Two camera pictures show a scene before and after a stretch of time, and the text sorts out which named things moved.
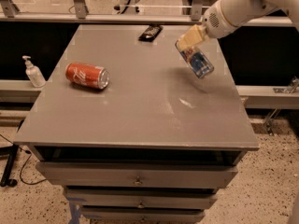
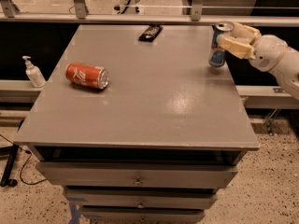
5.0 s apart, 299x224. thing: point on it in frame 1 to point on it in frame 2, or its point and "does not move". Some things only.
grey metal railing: x=78 y=13 does not move
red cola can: x=88 y=75 does not move
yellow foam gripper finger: x=192 y=36 to x=236 y=49
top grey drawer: x=136 y=175 does not move
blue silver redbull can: x=196 y=61 to x=218 y=55
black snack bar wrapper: x=150 y=33 does not move
